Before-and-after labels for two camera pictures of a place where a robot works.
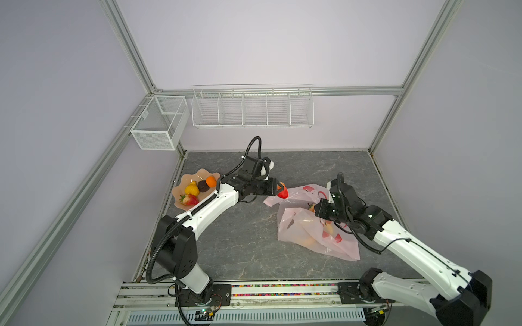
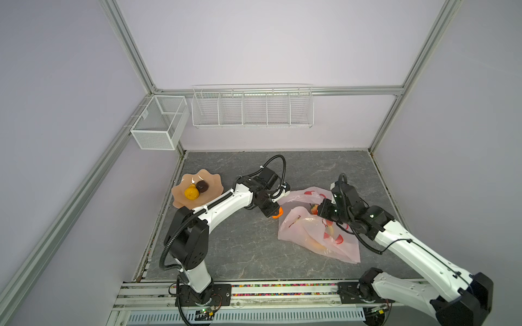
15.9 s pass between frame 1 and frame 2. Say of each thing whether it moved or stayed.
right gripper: stayed
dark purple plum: stayed
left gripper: moved
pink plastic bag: stayed
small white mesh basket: stayed
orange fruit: moved
